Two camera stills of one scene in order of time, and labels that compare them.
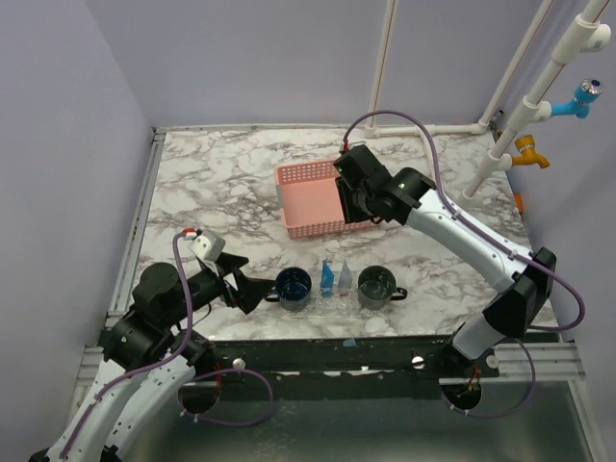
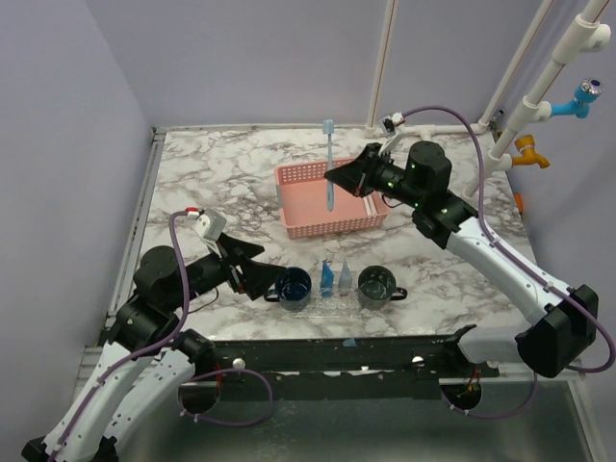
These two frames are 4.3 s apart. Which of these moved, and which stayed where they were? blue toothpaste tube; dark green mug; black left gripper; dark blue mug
Moved: black left gripper
Stayed: dark green mug; blue toothpaste tube; dark blue mug
